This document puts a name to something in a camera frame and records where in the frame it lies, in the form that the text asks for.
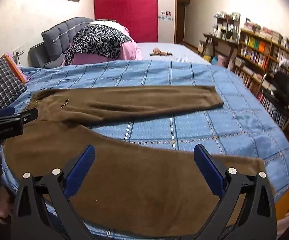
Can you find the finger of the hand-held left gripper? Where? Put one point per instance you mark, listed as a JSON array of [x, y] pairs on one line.
[[27, 117], [5, 111]]

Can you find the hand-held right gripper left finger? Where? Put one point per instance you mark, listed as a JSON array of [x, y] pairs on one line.
[[80, 170]]

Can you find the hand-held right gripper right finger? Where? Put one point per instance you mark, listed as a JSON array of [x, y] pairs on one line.
[[209, 170]]

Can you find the brown fleece pants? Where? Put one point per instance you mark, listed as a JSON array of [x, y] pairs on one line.
[[134, 192]]

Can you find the person's left hand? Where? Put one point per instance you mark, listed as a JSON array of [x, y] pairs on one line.
[[0, 215]]

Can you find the dark plaid pillow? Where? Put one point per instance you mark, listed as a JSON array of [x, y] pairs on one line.
[[2, 80]]

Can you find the orange pink cushion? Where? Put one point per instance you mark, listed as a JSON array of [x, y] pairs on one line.
[[15, 70]]

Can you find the blue patterned blanket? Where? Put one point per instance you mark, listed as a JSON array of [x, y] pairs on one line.
[[209, 80]]

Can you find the leopard print cloth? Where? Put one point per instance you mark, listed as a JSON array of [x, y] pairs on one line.
[[97, 41]]

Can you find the pink storage box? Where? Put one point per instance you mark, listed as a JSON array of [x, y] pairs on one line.
[[222, 61]]

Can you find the teal container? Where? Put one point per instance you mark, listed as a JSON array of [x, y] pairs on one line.
[[214, 60]]

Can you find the black office chair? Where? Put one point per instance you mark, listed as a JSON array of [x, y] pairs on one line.
[[287, 87]]

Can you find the light blue bed sheet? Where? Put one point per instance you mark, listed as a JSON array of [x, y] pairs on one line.
[[184, 52]]

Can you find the white cloth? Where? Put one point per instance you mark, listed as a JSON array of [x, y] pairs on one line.
[[107, 23]]

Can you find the wooden bookshelf with books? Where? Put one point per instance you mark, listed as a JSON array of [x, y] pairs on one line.
[[259, 52]]

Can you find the small brown object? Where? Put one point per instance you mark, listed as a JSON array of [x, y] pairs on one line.
[[159, 52]]

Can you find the wooden side table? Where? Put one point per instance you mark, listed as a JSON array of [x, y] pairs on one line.
[[222, 38]]

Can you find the small shelf with ornaments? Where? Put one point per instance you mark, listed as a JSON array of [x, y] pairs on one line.
[[227, 22]]

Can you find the red padded panel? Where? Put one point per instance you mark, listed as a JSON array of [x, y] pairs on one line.
[[134, 12]]

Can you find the dark wooden doorway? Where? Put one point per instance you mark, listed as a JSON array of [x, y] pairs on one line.
[[182, 17]]

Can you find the white wall socket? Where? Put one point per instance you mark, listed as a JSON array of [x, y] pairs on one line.
[[18, 50]]

